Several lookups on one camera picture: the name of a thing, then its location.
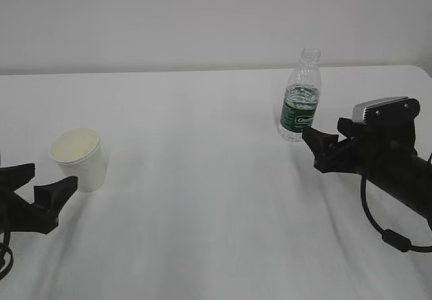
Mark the white paper cup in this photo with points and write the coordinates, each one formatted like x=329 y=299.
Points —
x=78 y=153

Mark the clear green-label water bottle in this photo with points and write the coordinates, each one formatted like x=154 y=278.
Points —
x=301 y=97

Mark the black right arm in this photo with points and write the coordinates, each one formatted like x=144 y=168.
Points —
x=412 y=190

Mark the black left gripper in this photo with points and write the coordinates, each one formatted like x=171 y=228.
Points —
x=42 y=216

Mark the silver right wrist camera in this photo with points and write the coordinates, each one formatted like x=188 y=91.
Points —
x=386 y=111

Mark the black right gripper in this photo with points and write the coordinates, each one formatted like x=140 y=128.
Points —
x=371 y=151

